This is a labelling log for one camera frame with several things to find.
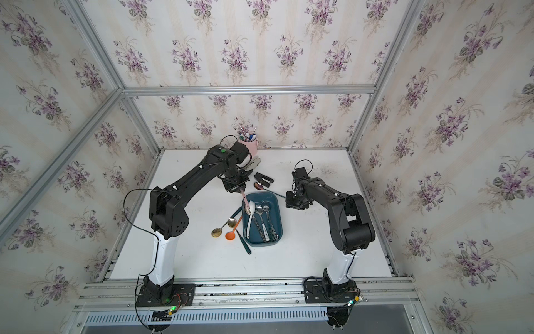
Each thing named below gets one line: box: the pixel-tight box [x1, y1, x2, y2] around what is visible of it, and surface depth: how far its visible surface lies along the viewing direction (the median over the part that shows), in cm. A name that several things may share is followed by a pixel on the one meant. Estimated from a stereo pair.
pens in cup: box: [238, 125, 257, 142], surface depth 116 cm
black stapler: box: [253, 171, 274, 188], surface depth 106 cm
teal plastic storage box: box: [242, 191, 283, 248], surface depth 92 cm
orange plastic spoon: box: [225, 215, 243, 241], surface depth 90 cm
